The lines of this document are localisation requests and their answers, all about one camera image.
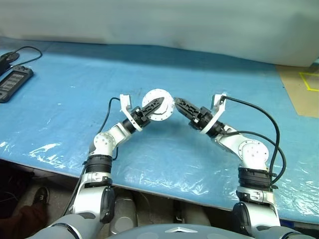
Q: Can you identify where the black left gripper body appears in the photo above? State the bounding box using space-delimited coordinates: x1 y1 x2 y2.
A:
129 106 152 129

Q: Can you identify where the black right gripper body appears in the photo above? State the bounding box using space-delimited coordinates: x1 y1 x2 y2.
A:
188 106 215 131

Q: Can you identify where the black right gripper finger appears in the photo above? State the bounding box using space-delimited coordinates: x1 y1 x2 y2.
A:
174 97 201 121

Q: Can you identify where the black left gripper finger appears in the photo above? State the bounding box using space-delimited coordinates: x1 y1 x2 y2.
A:
141 97 165 118

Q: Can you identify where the motor stator with copper windings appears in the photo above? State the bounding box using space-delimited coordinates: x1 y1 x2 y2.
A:
141 88 175 119

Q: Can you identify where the white backdrop sheet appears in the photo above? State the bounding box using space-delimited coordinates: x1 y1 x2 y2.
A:
0 0 319 67

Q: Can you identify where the silver right robot leg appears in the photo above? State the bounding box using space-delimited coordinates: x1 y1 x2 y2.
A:
179 200 212 227

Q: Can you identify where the silver robot leg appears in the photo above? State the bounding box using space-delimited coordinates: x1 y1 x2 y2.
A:
179 200 212 227
113 191 138 236

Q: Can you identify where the brown cardboard sheet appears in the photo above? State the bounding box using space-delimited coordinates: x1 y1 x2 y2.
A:
275 65 319 118

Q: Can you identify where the silver left robot leg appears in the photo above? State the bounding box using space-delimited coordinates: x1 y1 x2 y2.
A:
113 191 138 236

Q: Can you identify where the grey robot torso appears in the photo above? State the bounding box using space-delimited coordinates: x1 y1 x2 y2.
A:
106 223 255 239

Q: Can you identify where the black sneaker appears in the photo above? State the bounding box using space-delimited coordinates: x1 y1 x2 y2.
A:
33 186 50 206

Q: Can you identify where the black handheld device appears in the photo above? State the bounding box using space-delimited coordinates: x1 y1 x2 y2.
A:
0 65 34 103

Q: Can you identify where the black round flat object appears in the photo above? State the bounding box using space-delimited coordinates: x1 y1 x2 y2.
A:
0 52 20 65

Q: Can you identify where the dark red trouser leg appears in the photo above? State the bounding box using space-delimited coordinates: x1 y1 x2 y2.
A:
0 204 49 239

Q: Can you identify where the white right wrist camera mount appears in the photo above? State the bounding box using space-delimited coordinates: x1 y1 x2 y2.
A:
199 92 228 135

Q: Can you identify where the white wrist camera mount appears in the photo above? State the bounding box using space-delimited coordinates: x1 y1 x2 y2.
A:
119 94 152 132
199 92 228 135

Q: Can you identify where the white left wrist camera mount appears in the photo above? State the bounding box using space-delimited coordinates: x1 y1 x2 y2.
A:
119 94 152 132

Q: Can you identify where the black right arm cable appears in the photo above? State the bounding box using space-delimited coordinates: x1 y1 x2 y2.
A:
219 96 287 186

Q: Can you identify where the thin black table cable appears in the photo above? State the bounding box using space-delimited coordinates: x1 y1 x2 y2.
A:
0 46 42 75

